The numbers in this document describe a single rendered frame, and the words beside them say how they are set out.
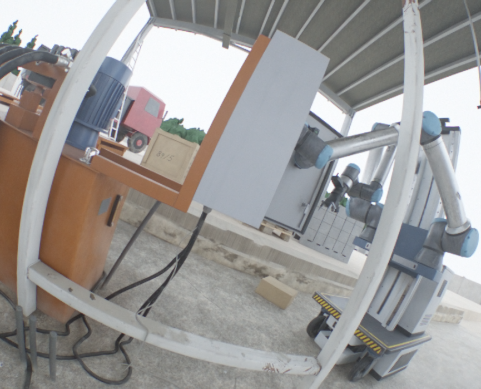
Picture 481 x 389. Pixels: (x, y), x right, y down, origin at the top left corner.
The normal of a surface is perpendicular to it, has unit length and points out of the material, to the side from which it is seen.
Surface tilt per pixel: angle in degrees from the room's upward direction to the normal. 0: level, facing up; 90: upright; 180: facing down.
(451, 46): 172
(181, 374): 0
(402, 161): 99
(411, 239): 90
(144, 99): 86
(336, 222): 90
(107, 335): 0
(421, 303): 90
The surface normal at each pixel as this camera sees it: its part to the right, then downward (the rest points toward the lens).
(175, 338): 0.41, -0.91
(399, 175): -0.96, -0.26
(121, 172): 0.13, 0.07
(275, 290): -0.47, -0.20
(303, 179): 0.33, 0.16
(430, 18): -0.54, 0.84
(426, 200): -0.86, -0.39
